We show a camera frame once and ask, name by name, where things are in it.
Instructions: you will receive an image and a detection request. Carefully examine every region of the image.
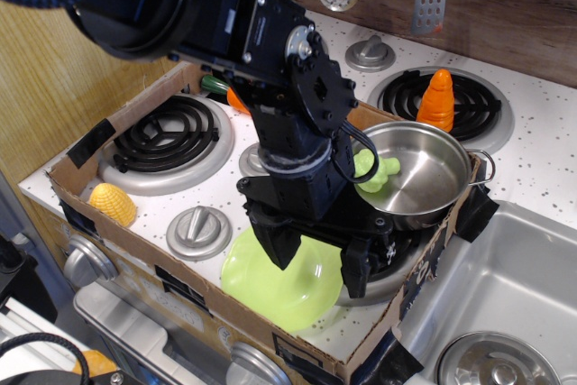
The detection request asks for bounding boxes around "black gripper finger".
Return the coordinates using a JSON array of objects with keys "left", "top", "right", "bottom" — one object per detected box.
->
[
  {"left": 341, "top": 238, "right": 371, "bottom": 298},
  {"left": 250, "top": 214, "right": 301, "bottom": 270}
]

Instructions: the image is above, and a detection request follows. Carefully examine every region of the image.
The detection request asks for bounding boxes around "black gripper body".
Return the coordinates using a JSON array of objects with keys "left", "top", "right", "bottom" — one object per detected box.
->
[{"left": 237, "top": 133, "right": 392, "bottom": 254}]

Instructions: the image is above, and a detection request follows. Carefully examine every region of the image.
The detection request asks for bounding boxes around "light green toy broccoli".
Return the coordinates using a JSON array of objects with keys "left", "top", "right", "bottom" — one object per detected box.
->
[{"left": 353, "top": 149, "right": 401, "bottom": 193}]

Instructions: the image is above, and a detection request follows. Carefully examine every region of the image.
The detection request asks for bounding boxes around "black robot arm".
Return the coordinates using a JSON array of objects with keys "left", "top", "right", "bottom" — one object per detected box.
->
[{"left": 4, "top": 0, "right": 392, "bottom": 298}]

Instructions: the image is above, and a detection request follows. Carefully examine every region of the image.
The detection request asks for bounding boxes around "stainless steel pan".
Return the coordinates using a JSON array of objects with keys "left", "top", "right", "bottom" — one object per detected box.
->
[{"left": 355, "top": 121, "right": 496, "bottom": 231}]

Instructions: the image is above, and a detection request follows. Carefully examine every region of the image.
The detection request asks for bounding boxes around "front right black burner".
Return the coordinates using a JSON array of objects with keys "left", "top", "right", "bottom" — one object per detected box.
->
[{"left": 336, "top": 226, "right": 436, "bottom": 307}]

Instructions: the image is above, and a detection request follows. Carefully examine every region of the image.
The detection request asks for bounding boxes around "black burner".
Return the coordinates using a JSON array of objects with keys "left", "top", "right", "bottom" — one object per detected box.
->
[
  {"left": 336, "top": 226, "right": 436, "bottom": 307},
  {"left": 98, "top": 94, "right": 234, "bottom": 197},
  {"left": 368, "top": 67, "right": 515, "bottom": 154}
]

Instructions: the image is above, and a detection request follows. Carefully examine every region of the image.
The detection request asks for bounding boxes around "light green plastic plate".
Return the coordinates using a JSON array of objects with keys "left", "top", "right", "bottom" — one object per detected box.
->
[{"left": 221, "top": 229, "right": 343, "bottom": 333}]

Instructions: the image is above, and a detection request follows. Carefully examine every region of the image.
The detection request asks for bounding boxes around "silver stove knob centre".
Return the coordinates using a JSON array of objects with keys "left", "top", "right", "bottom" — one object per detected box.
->
[{"left": 239, "top": 143, "right": 269, "bottom": 177}]

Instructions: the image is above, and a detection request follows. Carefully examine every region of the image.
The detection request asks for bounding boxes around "silver stove knob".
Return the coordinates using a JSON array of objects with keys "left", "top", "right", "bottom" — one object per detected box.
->
[
  {"left": 345, "top": 35, "right": 396, "bottom": 73},
  {"left": 239, "top": 143, "right": 269, "bottom": 177},
  {"left": 166, "top": 206, "right": 232, "bottom": 261}
]

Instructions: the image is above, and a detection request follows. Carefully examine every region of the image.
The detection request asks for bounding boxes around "silver stove knob front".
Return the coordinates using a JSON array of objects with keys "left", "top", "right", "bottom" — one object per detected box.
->
[{"left": 166, "top": 206, "right": 232, "bottom": 261}]

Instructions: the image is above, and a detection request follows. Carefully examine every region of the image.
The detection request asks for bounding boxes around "silver oven knob right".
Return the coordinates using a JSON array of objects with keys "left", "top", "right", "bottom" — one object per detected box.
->
[{"left": 225, "top": 342, "right": 291, "bottom": 385}]

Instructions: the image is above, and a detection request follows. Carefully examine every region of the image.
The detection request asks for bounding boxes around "silver oven knob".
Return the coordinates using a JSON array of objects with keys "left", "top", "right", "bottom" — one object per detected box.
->
[
  {"left": 63, "top": 234, "right": 119, "bottom": 288},
  {"left": 225, "top": 342, "right": 291, "bottom": 385}
]

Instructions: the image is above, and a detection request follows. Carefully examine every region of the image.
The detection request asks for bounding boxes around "back left black burner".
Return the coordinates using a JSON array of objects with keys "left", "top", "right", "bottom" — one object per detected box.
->
[{"left": 98, "top": 94, "right": 234, "bottom": 197}]

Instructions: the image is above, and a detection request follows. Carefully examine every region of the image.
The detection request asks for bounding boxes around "silver stove knob back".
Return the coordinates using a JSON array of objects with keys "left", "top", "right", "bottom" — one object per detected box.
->
[{"left": 345, "top": 35, "right": 396, "bottom": 73}]

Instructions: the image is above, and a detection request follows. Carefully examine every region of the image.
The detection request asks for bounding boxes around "orange toy carrot upright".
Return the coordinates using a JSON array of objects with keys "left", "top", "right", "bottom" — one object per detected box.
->
[{"left": 417, "top": 69, "right": 455, "bottom": 133}]

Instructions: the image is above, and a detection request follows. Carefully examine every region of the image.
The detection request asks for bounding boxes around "orange toy carrot lying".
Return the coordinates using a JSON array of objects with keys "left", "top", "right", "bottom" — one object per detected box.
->
[{"left": 200, "top": 75, "right": 250, "bottom": 115}]

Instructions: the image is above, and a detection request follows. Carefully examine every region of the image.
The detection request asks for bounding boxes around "silver toy sink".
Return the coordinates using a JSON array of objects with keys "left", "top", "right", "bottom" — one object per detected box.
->
[{"left": 400, "top": 202, "right": 576, "bottom": 384}]

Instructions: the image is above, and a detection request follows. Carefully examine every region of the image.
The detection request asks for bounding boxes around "silver sink drain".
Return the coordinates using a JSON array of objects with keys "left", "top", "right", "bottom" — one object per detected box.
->
[{"left": 435, "top": 332, "right": 561, "bottom": 385}]

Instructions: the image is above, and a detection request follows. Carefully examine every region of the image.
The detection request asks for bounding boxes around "yellow toy corn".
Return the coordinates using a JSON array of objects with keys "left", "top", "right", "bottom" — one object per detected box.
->
[{"left": 88, "top": 183, "right": 137, "bottom": 227}]

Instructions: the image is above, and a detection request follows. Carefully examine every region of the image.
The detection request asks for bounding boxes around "back right black burner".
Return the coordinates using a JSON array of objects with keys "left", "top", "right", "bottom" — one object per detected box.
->
[{"left": 368, "top": 67, "right": 515, "bottom": 154}]

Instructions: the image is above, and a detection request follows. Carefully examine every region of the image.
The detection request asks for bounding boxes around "brown cardboard fence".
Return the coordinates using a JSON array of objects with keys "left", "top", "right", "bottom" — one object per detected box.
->
[{"left": 49, "top": 63, "right": 498, "bottom": 384}]

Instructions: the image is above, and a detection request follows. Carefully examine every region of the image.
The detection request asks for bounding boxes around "silver oven knob left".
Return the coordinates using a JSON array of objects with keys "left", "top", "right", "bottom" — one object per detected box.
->
[{"left": 63, "top": 234, "right": 119, "bottom": 288}]

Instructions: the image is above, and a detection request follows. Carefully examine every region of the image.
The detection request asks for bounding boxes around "hanging silver spatula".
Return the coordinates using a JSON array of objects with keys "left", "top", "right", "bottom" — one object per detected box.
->
[{"left": 410, "top": 0, "right": 446, "bottom": 36}]

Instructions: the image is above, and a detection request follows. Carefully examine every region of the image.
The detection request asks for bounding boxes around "orange object bottom left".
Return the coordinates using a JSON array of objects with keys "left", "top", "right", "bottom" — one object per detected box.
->
[{"left": 82, "top": 349, "right": 118, "bottom": 378}]

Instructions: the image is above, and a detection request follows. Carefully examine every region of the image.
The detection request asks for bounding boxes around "silver oven door handle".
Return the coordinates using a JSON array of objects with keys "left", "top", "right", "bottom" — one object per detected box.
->
[{"left": 73, "top": 280, "right": 217, "bottom": 385}]

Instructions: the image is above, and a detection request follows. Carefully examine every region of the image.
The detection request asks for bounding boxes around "black braided cable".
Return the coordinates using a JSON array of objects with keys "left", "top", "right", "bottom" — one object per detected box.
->
[{"left": 0, "top": 332, "right": 91, "bottom": 379}]

